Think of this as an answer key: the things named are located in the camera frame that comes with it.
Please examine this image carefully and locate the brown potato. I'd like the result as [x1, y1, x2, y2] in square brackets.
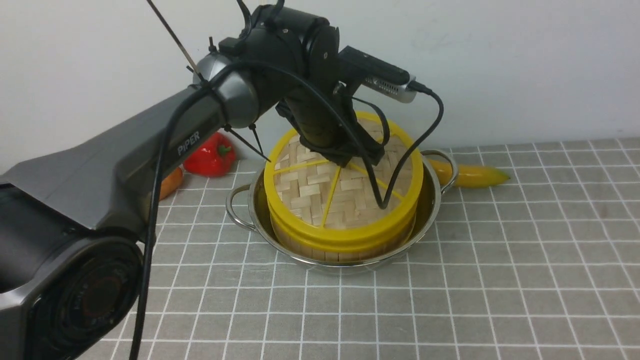
[159, 166, 184, 201]

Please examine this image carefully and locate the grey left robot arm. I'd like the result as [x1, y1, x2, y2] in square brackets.
[1, 0, 384, 360]

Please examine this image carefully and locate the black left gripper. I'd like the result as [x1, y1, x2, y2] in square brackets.
[275, 85, 386, 167]

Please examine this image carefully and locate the red bell pepper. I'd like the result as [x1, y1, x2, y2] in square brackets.
[183, 132, 236, 178]

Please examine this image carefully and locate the woven bamboo steamer lid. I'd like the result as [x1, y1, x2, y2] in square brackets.
[263, 121, 425, 262]

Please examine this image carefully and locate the grey checked tablecloth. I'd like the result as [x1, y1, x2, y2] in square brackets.
[139, 137, 640, 360]

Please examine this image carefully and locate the black camera cable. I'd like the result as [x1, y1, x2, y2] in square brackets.
[129, 60, 445, 360]

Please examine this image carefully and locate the stainless steel pot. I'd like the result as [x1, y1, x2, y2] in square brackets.
[225, 150, 460, 273]

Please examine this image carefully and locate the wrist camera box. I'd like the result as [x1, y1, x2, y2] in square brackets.
[338, 46, 417, 104]

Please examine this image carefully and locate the yellow banana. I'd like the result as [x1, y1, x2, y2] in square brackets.
[429, 158, 511, 189]

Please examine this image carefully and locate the bamboo steamer basket yellow rim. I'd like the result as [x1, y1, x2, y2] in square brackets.
[269, 198, 418, 264]

